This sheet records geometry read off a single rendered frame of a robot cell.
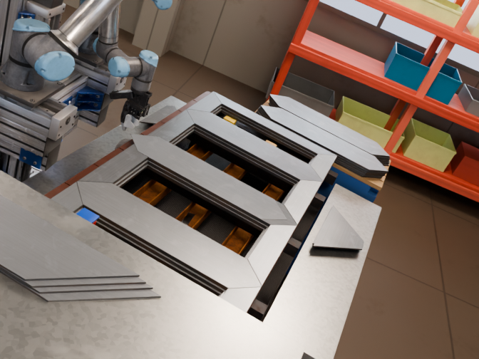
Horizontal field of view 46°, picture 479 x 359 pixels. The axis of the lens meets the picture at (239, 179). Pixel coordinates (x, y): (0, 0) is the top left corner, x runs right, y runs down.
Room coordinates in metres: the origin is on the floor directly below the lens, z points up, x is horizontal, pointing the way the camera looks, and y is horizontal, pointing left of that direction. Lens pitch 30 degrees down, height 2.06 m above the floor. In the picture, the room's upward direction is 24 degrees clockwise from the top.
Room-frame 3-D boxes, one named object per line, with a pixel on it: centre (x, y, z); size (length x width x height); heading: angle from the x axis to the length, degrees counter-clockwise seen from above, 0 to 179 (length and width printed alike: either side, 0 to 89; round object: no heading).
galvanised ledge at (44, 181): (2.26, 0.55, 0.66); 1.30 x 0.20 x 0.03; 170
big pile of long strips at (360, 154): (2.94, -0.33, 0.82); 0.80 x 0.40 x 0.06; 80
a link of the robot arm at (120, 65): (1.98, 0.58, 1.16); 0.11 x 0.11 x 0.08; 57
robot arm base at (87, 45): (2.27, 0.85, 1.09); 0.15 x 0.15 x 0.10
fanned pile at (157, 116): (2.60, 0.47, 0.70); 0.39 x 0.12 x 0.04; 170
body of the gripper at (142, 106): (2.05, 0.51, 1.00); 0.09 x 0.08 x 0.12; 80
